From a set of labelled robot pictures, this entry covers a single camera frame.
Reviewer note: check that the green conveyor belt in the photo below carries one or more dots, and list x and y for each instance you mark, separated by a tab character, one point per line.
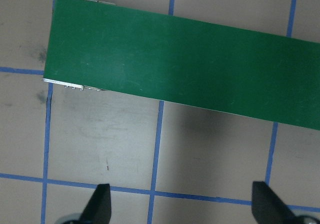
102	46

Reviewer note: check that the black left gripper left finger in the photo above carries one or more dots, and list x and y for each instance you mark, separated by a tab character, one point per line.
99	208

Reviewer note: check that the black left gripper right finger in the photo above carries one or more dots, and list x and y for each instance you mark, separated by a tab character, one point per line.
268	208

